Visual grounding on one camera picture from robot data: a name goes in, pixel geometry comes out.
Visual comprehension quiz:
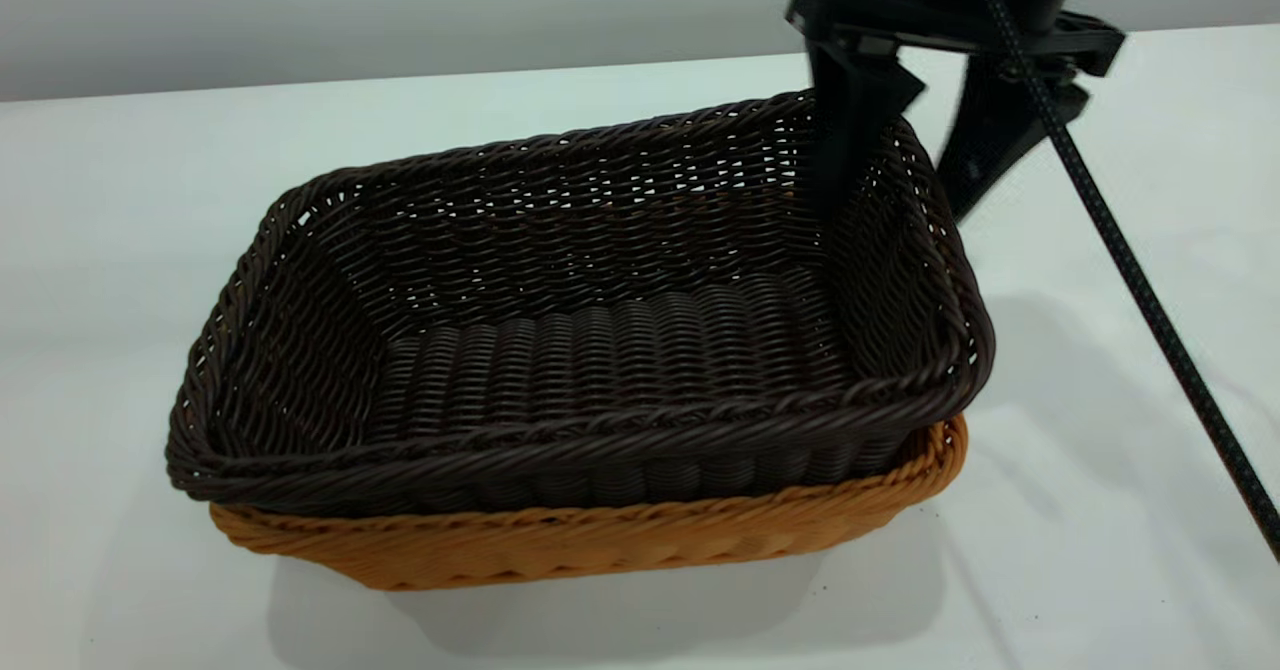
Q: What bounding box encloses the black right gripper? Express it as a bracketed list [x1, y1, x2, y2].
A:
[785, 0, 1127, 222]

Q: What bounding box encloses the dark brown wicker basket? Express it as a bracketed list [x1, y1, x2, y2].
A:
[165, 90, 997, 521]

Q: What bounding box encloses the light brown wicker basket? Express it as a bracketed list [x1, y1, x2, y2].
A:
[208, 415, 969, 592]

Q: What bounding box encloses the black braided cable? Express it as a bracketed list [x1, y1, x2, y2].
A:
[962, 0, 1280, 563]

